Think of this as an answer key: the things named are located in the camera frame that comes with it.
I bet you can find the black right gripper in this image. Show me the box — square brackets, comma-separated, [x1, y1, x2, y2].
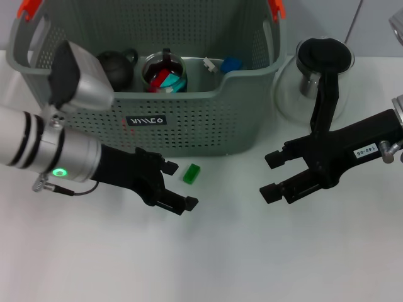
[259, 108, 403, 205]

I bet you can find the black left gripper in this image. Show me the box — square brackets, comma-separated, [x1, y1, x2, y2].
[93, 145, 200, 216]

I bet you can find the bright green toy brick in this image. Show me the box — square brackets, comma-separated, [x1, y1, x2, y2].
[182, 162, 202, 184]

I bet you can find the teal square toy brick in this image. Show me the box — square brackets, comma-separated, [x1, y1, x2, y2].
[162, 74, 187, 94]

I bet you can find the dark red arch brick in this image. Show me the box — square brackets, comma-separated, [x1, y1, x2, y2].
[147, 70, 173, 94]

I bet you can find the glass teacup black sleeve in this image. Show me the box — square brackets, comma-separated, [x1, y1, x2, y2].
[141, 48, 189, 94]

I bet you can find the blue square toy brick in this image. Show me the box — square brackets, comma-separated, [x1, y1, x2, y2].
[220, 56, 244, 74]

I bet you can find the clear translucent toy brick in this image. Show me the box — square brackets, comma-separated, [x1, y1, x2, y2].
[203, 57, 219, 74]

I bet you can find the grey perforated storage bin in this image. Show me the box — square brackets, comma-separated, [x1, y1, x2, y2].
[6, 0, 287, 158]

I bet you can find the black clay teapot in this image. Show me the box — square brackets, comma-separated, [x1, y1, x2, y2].
[96, 48, 139, 92]

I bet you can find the right gripper cable with plug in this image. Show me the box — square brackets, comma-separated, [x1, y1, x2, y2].
[378, 140, 403, 164]

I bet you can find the gripper cable with plug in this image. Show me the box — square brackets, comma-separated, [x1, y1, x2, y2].
[31, 174, 100, 197]
[378, 140, 403, 164]

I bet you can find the glass pitcher black lid handle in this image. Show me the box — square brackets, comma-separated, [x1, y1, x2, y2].
[273, 36, 356, 137]

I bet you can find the left gripper cable with plug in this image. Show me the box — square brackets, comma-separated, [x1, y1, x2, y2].
[31, 174, 100, 197]

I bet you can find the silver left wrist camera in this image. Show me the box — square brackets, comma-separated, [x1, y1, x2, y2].
[48, 40, 115, 111]

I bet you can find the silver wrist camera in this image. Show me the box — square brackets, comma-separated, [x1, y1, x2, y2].
[48, 40, 115, 111]
[389, 6, 403, 47]

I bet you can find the orange bin handle clip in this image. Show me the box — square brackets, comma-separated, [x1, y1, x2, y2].
[267, 0, 287, 22]
[17, 0, 43, 21]

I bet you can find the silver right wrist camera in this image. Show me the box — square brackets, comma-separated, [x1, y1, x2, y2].
[389, 6, 403, 47]

